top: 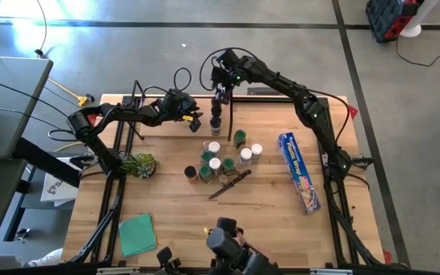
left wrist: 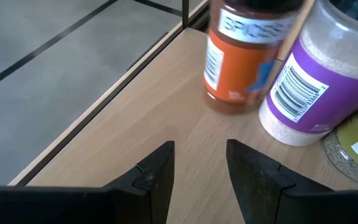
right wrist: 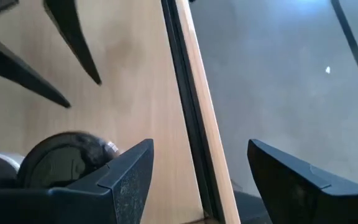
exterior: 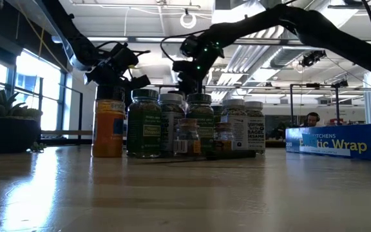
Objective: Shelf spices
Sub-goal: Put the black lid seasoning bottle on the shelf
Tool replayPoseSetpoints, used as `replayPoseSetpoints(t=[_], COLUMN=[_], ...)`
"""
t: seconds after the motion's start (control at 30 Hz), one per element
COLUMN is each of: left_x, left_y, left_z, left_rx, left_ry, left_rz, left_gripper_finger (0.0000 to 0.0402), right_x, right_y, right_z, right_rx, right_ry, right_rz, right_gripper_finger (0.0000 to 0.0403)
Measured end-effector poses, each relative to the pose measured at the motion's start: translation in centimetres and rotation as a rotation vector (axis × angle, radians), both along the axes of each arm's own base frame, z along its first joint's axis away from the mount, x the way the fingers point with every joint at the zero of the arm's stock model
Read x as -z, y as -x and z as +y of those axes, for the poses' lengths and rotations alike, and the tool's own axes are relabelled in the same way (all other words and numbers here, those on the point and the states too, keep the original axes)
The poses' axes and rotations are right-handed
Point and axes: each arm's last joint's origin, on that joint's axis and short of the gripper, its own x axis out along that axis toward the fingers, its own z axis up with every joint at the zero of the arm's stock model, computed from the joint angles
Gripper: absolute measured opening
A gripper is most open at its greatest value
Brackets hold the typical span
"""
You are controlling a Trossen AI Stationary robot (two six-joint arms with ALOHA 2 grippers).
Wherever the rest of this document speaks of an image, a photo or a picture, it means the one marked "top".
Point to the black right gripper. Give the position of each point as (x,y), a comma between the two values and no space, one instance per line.
(220,78)

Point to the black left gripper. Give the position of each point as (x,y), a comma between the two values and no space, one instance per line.
(192,113)

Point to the purple-label black-lid spice jar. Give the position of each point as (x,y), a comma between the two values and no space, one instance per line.
(216,110)

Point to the olive black-lid spice jar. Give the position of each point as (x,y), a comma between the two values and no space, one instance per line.
(215,126)

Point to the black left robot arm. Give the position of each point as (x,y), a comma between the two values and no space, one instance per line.
(128,114)

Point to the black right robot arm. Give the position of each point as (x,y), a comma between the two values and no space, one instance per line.
(281,82)

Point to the white-lid seasoning jar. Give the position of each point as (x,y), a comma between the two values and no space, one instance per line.
(246,156)
(214,148)
(215,165)
(256,150)

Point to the black metal plate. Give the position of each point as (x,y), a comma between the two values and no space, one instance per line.
(266,93)

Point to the succulent plant in black pot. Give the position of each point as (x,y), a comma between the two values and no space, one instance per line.
(140,165)

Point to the red corner pad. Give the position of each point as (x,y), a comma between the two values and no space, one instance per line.
(353,112)
(92,121)
(387,256)

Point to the blue plastic wrap box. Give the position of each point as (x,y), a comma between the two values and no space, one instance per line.
(298,172)

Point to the person's hand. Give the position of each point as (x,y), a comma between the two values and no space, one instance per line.
(240,238)

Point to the green folded cloth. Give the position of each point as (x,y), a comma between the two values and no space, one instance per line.
(138,235)

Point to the white box with logo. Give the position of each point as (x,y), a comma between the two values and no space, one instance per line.
(57,189)

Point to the silver metal plate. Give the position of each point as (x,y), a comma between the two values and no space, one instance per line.
(330,272)
(117,270)

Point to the dark blue red tool case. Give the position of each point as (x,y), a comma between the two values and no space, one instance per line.
(384,15)

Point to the large grey desk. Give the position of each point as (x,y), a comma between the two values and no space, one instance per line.
(6,114)

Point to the white floor stand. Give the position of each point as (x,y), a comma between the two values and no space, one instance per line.
(411,30)

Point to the white cloth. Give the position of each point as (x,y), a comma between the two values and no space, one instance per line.
(48,259)

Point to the metal caster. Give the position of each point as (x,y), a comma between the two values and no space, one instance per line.
(22,234)

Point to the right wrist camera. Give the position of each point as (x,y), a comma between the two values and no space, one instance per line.
(228,57)

